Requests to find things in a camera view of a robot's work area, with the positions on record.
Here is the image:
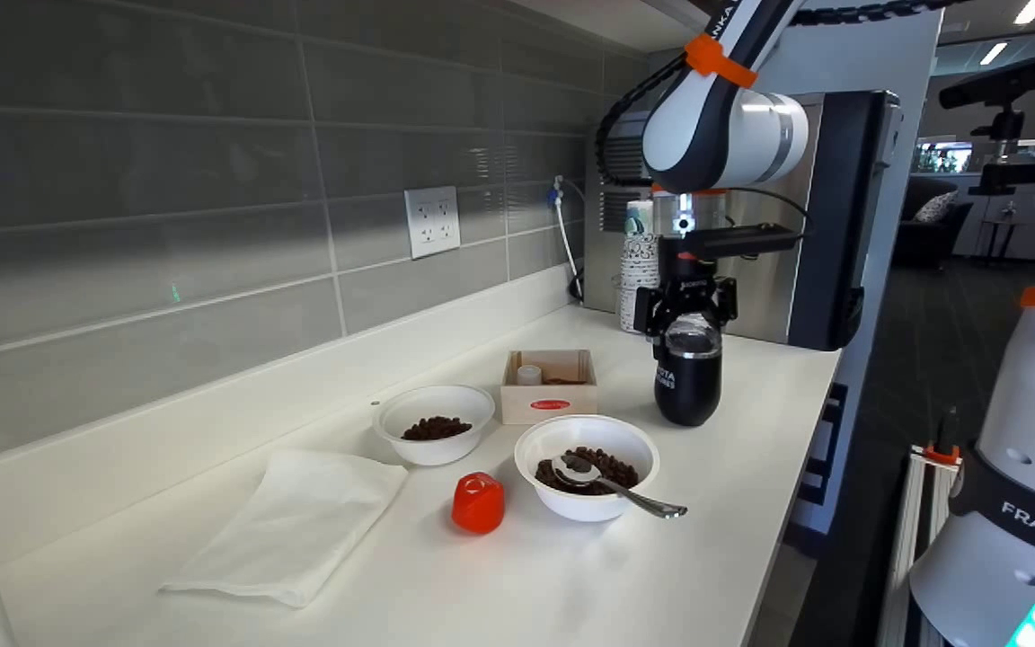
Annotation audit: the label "white folded napkin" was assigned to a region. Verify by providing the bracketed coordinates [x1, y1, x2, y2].
[157, 444, 412, 611]

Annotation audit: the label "black insulated cup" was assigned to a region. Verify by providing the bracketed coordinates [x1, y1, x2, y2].
[649, 313, 726, 432]

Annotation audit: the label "short speckled paper cup stack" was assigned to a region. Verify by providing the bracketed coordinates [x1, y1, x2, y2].
[619, 198, 666, 336]

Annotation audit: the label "red toy bell pepper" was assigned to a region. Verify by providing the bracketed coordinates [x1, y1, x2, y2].
[450, 467, 511, 540]

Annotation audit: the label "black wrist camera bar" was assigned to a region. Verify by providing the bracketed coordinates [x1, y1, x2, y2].
[652, 222, 808, 263]

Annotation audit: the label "stainless steel appliance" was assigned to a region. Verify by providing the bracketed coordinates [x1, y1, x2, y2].
[581, 87, 905, 354]

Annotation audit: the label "metal spoon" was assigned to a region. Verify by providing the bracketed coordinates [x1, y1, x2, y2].
[554, 452, 691, 520]

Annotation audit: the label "white post with orange top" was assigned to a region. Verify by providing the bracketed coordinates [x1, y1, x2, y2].
[905, 405, 967, 603]

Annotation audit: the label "brown food pieces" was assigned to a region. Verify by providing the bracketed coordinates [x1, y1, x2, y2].
[531, 444, 644, 498]
[397, 413, 475, 440]

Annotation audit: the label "black camera on tripod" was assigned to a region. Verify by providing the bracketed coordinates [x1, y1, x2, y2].
[934, 44, 1035, 198]

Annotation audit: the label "clear cup lid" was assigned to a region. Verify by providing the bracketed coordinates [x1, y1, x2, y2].
[658, 310, 726, 360]

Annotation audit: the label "large white bowl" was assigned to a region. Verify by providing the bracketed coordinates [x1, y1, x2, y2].
[511, 413, 660, 529]

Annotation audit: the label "small white bowl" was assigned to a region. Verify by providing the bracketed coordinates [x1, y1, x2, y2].
[369, 382, 499, 470]

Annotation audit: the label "white wall outlet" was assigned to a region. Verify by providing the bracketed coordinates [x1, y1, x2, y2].
[402, 183, 463, 263]

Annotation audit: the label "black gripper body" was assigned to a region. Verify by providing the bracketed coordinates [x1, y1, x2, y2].
[633, 246, 745, 336]

